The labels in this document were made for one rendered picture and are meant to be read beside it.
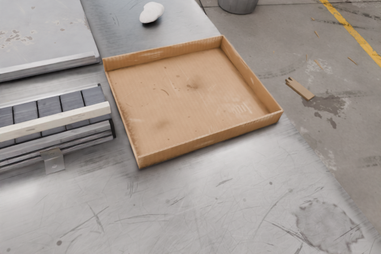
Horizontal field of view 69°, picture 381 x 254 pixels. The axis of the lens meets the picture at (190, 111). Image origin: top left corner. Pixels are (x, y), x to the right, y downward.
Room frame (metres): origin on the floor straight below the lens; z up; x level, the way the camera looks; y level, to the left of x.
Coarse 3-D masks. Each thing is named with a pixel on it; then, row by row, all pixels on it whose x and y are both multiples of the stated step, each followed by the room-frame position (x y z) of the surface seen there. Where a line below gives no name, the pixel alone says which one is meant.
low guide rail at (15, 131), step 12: (84, 108) 0.27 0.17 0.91; (96, 108) 0.27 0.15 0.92; (108, 108) 0.28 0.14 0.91; (36, 120) 0.23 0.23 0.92; (48, 120) 0.23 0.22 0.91; (60, 120) 0.24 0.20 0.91; (72, 120) 0.25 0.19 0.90; (0, 132) 0.20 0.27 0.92; (12, 132) 0.21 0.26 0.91; (24, 132) 0.21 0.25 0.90; (36, 132) 0.22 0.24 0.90
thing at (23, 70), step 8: (72, 56) 0.34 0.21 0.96; (80, 56) 0.34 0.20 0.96; (88, 56) 0.34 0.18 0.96; (24, 64) 0.30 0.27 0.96; (32, 64) 0.30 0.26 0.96; (40, 64) 0.31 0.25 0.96; (48, 64) 0.31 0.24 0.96; (56, 64) 0.31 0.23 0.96; (64, 64) 0.32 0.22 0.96; (72, 64) 0.33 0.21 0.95; (80, 64) 0.33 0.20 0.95; (0, 72) 0.28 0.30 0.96; (8, 72) 0.28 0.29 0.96; (16, 72) 0.28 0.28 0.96; (24, 72) 0.29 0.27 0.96; (32, 72) 0.30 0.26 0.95; (40, 72) 0.30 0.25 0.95; (0, 80) 0.27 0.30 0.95
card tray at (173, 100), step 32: (128, 64) 0.47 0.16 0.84; (160, 64) 0.49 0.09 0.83; (192, 64) 0.51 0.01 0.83; (224, 64) 0.52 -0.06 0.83; (128, 96) 0.38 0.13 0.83; (160, 96) 0.39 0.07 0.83; (192, 96) 0.40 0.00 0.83; (224, 96) 0.42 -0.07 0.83; (256, 96) 0.43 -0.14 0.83; (128, 128) 0.30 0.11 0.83; (160, 128) 0.31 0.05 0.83; (192, 128) 0.32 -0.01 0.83; (224, 128) 0.33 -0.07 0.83; (256, 128) 0.34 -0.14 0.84; (160, 160) 0.24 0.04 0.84
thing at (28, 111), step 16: (64, 96) 0.31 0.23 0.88; (80, 96) 0.32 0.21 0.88; (96, 96) 0.32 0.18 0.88; (0, 112) 0.26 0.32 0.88; (16, 112) 0.26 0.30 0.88; (32, 112) 0.27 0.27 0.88; (48, 112) 0.27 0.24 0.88; (64, 128) 0.25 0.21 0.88; (0, 144) 0.20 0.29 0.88; (16, 144) 0.21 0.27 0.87
